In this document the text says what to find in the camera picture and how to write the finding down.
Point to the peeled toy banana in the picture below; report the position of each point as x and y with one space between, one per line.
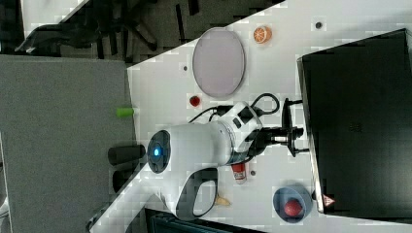
221 201

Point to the blue bowl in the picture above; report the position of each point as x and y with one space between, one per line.
284 194

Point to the black cylinder at table edge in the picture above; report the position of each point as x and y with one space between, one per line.
124 154

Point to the green cylinder at table edge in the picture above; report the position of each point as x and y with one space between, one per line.
125 112

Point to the black office chair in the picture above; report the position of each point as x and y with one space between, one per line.
79 23

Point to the red ketchup bottle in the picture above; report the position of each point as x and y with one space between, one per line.
239 172

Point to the red toy apple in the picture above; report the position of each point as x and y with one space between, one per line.
293 208

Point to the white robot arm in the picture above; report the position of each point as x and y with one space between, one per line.
183 160

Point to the orange slice toy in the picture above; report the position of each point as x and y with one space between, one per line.
262 34

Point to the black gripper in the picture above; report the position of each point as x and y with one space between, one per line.
284 136

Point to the red toy strawberry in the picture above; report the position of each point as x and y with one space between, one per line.
194 101

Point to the black toaster oven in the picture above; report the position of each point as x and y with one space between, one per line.
357 103

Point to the round grey plate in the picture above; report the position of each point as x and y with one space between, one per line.
218 62

